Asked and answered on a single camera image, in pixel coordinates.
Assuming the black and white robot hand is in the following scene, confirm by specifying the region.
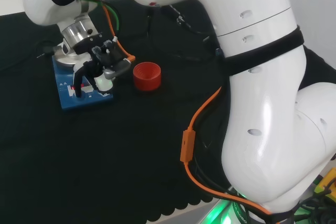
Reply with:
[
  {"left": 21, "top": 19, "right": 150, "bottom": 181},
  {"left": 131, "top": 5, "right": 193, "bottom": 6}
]
[{"left": 61, "top": 39, "right": 132, "bottom": 98}]

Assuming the green cable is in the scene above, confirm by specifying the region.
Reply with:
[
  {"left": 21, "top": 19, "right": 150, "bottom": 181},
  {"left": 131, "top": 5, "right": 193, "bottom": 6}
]
[{"left": 76, "top": 0, "right": 123, "bottom": 39}]

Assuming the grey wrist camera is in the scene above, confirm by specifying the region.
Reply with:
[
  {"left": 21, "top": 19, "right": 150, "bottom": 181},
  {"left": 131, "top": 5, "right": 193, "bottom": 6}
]
[{"left": 103, "top": 58, "right": 131, "bottom": 81}]

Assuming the orange cable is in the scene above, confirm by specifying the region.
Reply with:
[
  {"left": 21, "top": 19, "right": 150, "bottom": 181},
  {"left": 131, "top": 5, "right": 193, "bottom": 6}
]
[{"left": 101, "top": 3, "right": 274, "bottom": 217}]

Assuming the black bench cloth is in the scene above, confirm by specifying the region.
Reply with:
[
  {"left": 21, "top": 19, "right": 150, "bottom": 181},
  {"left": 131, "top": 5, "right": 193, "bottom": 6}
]
[{"left": 0, "top": 0, "right": 336, "bottom": 222}]

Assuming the red ribbed round flask stand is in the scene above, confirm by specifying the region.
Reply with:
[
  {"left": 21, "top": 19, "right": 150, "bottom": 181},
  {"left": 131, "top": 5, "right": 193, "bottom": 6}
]
[{"left": 132, "top": 62, "right": 162, "bottom": 92}]

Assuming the heater with blue base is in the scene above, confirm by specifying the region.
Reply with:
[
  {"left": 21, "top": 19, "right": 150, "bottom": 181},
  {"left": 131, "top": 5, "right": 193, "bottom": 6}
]
[{"left": 51, "top": 45, "right": 115, "bottom": 112}]

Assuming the black heater power cable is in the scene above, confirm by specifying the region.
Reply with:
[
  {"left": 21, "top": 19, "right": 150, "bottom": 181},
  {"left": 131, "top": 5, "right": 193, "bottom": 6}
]
[{"left": 0, "top": 40, "right": 64, "bottom": 73}]

